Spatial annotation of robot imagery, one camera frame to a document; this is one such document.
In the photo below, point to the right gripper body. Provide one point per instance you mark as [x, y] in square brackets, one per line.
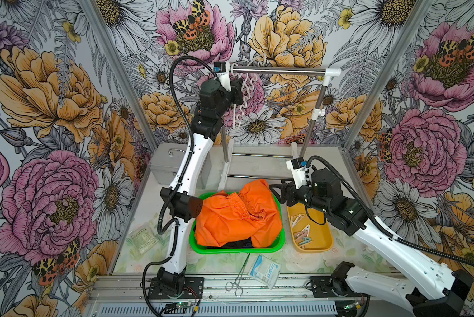
[303, 195]

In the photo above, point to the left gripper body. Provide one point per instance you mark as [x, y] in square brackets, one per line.
[234, 96]

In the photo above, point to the white hanger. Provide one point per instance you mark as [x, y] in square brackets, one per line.
[248, 87]

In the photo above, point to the white clothespin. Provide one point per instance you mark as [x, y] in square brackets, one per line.
[296, 219]

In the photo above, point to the orange shorts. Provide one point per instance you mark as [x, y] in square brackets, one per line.
[250, 214]

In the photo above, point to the pink clothespin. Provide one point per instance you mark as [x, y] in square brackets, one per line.
[301, 235]

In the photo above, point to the green clothespin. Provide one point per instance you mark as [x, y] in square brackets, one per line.
[304, 242]

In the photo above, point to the yellow clothespin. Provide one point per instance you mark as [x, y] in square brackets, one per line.
[306, 228]

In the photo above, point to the black shorts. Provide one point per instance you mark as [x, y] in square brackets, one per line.
[241, 244]

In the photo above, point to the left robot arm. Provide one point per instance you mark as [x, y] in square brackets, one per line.
[180, 205]

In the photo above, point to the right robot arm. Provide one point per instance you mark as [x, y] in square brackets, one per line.
[427, 289]

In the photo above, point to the yellow plastic tray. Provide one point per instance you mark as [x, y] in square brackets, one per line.
[322, 239]

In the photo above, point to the surgical mask packet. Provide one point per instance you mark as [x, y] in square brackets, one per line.
[265, 271]

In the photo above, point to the clothes rack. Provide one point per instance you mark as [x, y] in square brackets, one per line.
[229, 145]

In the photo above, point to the silver metal case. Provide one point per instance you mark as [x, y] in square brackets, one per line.
[167, 161]

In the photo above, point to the green plastic basket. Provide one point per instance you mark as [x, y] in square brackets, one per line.
[276, 246]

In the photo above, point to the metal surgical scissors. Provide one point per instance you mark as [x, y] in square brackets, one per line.
[235, 284]

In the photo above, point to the small clear packet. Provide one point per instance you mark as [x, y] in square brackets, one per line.
[143, 239]

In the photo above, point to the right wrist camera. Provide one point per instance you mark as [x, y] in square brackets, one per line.
[299, 170]

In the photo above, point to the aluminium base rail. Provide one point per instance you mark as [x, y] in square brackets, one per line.
[292, 295]

